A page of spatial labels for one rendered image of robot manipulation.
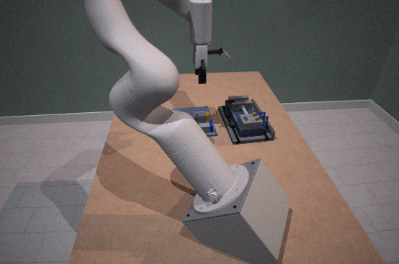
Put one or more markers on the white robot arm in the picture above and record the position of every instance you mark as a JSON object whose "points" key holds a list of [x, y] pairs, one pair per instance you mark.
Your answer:
{"points": [[152, 80]]}

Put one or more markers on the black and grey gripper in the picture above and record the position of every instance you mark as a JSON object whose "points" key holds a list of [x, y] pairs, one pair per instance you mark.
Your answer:
{"points": [[200, 61]]}

